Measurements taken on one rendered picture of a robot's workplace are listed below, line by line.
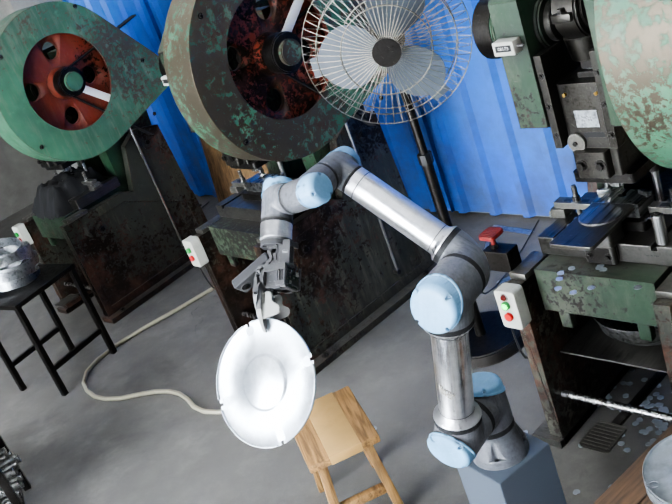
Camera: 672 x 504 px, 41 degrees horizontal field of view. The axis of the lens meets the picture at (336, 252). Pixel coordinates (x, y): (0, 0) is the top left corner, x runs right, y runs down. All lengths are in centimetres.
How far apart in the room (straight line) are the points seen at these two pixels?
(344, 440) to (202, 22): 153
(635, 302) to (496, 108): 194
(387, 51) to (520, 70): 62
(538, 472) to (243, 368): 82
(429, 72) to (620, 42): 121
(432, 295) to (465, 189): 290
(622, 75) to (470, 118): 246
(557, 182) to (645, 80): 234
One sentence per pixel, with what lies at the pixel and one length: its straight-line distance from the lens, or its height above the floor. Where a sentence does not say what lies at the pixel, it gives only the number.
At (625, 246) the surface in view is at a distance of 267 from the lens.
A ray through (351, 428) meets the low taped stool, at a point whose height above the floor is 33.
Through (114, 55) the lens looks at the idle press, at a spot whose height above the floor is 135.
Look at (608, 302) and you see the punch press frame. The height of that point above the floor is 56.
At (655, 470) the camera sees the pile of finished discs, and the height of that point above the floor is 39.
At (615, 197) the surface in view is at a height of 78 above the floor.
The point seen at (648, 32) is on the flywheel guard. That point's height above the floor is 140.
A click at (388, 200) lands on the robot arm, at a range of 206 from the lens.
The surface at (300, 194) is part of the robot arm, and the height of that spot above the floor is 130.
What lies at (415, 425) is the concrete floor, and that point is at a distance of 339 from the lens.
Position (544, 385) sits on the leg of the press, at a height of 24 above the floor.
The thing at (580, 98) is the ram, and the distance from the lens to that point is 259.
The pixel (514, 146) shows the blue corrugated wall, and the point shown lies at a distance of 443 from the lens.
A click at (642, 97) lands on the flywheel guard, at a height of 125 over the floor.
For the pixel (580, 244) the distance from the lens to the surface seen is 255.
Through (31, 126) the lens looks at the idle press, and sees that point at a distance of 483.
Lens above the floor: 195
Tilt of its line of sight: 23 degrees down
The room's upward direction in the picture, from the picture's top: 21 degrees counter-clockwise
